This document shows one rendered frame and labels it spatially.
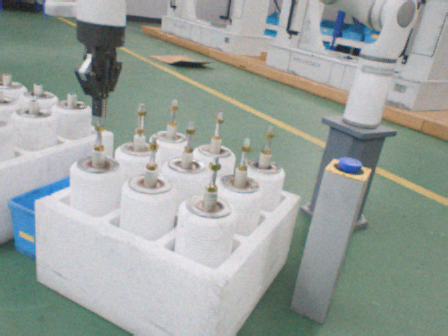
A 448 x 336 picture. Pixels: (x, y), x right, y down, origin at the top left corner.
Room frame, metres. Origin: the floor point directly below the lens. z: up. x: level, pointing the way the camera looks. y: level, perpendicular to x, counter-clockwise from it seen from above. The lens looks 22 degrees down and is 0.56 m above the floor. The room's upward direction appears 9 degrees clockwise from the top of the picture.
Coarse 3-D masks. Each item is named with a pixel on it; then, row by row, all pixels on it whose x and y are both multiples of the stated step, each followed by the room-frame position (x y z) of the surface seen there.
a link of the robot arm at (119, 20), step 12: (84, 0) 0.66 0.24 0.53; (96, 0) 0.65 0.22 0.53; (108, 0) 0.66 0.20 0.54; (120, 0) 0.68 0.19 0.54; (48, 12) 0.65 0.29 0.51; (60, 12) 0.66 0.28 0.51; (72, 12) 0.67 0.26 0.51; (84, 12) 0.66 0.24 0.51; (96, 12) 0.65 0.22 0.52; (108, 12) 0.66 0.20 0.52; (120, 12) 0.67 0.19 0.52; (108, 24) 0.66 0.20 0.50; (120, 24) 0.68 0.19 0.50
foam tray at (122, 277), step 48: (288, 192) 0.85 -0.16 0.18; (48, 240) 0.64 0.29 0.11; (96, 240) 0.59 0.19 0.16; (144, 240) 0.58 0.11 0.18; (240, 240) 0.62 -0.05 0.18; (288, 240) 0.82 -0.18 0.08; (96, 288) 0.59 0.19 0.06; (144, 288) 0.55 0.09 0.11; (192, 288) 0.51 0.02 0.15; (240, 288) 0.56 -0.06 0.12
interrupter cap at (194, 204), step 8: (192, 200) 0.60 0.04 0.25; (200, 200) 0.61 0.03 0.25; (224, 200) 0.62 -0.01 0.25; (192, 208) 0.57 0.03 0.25; (200, 208) 0.58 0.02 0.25; (216, 208) 0.59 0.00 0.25; (224, 208) 0.59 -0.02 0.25; (200, 216) 0.55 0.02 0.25; (208, 216) 0.55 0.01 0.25; (216, 216) 0.56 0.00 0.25; (224, 216) 0.56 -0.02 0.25
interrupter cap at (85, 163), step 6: (90, 156) 0.71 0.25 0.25; (78, 162) 0.68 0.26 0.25; (84, 162) 0.69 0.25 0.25; (90, 162) 0.70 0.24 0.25; (108, 162) 0.70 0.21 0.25; (114, 162) 0.71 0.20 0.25; (78, 168) 0.66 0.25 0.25; (84, 168) 0.66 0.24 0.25; (90, 168) 0.66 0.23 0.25; (96, 168) 0.67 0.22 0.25; (102, 168) 0.67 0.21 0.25; (108, 168) 0.67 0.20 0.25; (114, 168) 0.68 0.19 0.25
